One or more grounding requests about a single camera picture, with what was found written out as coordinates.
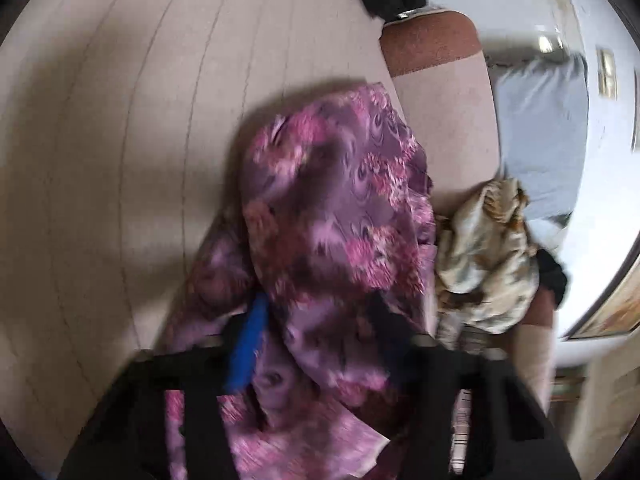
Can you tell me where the purple pink floral garment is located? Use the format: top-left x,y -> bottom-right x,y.
164,84 -> 436,479

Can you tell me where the small black cloth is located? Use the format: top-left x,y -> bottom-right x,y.
536,248 -> 568,309

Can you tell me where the cream floral crumpled cloth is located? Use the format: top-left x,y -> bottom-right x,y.
435,178 -> 539,351

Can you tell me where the grey blue pillow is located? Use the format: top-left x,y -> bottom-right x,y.
488,53 -> 589,220

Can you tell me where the beige quilted sofa seat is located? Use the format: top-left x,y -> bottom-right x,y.
1,0 -> 390,477

